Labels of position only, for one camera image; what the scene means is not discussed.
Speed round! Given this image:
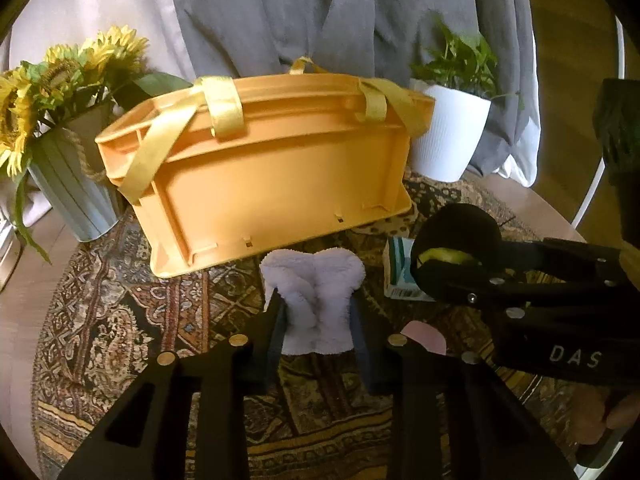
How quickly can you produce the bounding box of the white ribbed plant pot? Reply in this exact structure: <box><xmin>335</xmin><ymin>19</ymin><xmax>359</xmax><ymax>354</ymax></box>
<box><xmin>407</xmin><ymin>85</ymin><xmax>492</xmax><ymax>182</ymax></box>

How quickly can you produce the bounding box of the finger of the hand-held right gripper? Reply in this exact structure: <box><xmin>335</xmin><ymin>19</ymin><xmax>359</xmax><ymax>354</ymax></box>
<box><xmin>439</xmin><ymin>274</ymin><xmax>627</xmax><ymax>312</ymax></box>
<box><xmin>499</xmin><ymin>239</ymin><xmax>622</xmax><ymax>275</ymax></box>

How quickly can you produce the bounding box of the patterned round rug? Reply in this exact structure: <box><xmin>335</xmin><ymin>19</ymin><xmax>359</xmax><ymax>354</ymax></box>
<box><xmin>30</xmin><ymin>165</ymin><xmax>591</xmax><ymax>480</ymax></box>

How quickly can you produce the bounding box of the pink soft pad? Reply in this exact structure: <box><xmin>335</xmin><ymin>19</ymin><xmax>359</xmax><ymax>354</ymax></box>
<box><xmin>401</xmin><ymin>321</ymin><xmax>447</xmax><ymax>356</ymax></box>

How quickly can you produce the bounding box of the sunflower bouquet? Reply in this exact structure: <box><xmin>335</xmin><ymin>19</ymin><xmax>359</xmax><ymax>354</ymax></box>
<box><xmin>0</xmin><ymin>25</ymin><xmax>193</xmax><ymax>266</ymax></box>

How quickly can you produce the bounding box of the person's right hand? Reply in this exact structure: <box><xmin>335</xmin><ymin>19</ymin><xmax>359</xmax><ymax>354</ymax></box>
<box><xmin>574</xmin><ymin>391</ymin><xmax>640</xmax><ymax>444</ymax></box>

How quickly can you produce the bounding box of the yellow plastic crate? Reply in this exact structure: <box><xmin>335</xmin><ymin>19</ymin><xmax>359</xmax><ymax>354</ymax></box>
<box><xmin>95</xmin><ymin>57</ymin><xmax>436</xmax><ymax>278</ymax></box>

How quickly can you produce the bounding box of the teal tissue box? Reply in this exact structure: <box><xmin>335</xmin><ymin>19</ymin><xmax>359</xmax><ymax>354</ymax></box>
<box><xmin>382</xmin><ymin>237</ymin><xmax>436</xmax><ymax>303</ymax></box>

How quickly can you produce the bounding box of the green leafy plant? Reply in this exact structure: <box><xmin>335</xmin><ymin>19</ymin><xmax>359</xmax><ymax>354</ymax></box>
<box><xmin>410</xmin><ymin>12</ymin><xmax>526</xmax><ymax>111</ymax></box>

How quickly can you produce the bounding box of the grey-green ribbed vase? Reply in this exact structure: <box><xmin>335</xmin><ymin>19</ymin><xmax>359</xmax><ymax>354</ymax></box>
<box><xmin>27</xmin><ymin>100</ymin><xmax>126</xmax><ymax>242</ymax></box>

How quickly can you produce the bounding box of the grey curtain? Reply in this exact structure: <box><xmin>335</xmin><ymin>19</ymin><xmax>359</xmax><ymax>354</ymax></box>
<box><xmin>167</xmin><ymin>0</ymin><xmax>536</xmax><ymax>188</ymax></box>

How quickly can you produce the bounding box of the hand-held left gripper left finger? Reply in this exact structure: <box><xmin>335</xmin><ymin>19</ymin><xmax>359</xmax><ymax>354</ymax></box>
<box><xmin>55</xmin><ymin>287</ymin><xmax>288</xmax><ymax>480</ymax></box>

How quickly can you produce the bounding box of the white fluffy towel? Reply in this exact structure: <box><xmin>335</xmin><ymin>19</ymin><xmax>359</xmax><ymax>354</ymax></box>
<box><xmin>260</xmin><ymin>247</ymin><xmax>364</xmax><ymax>356</ymax></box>

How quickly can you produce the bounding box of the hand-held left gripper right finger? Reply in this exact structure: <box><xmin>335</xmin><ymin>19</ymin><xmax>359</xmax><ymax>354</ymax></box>
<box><xmin>347</xmin><ymin>295</ymin><xmax>576</xmax><ymax>480</ymax></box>

